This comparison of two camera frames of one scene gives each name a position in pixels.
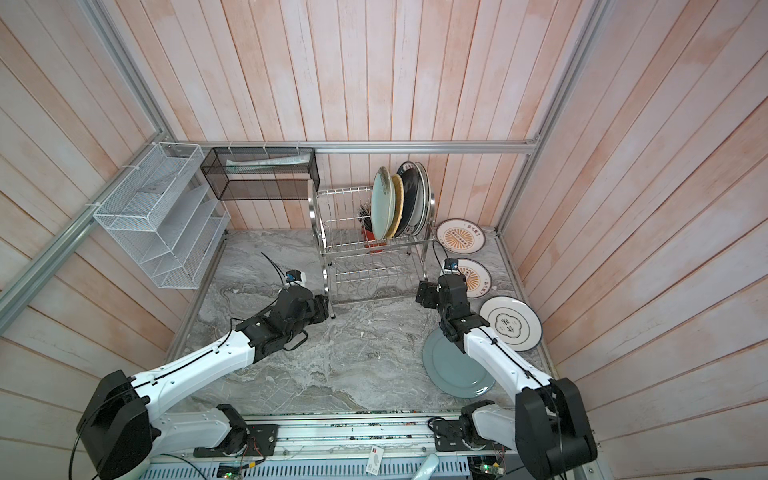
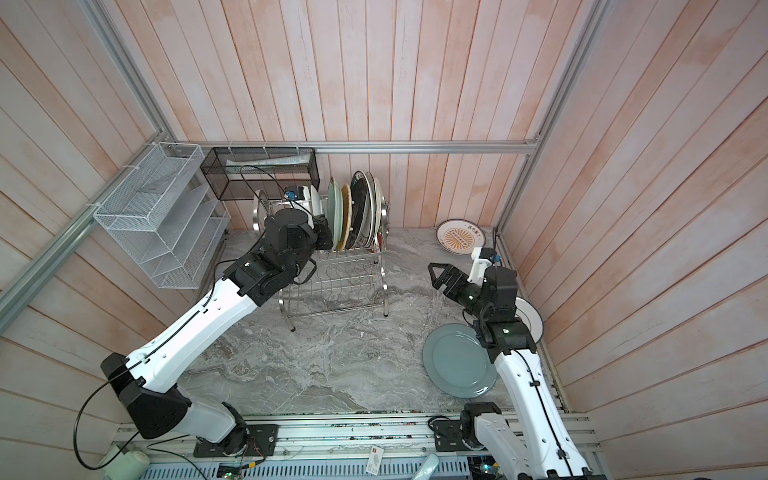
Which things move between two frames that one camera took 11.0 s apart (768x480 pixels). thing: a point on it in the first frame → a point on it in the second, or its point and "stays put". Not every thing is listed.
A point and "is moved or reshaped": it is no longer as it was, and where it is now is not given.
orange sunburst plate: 459,235 stays put
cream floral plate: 430,197 → 378,206
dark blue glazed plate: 407,172 → 358,188
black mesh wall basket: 261,173 stays put
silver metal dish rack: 356,267 is moved or reshaped
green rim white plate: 419,203 → 376,211
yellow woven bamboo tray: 398,207 → 347,213
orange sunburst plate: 477,276 is moved or reshaped
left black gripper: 320,309 → 321,227
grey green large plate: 452,370 stays put
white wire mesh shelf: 166,214 stays put
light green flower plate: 383,203 → 335,210
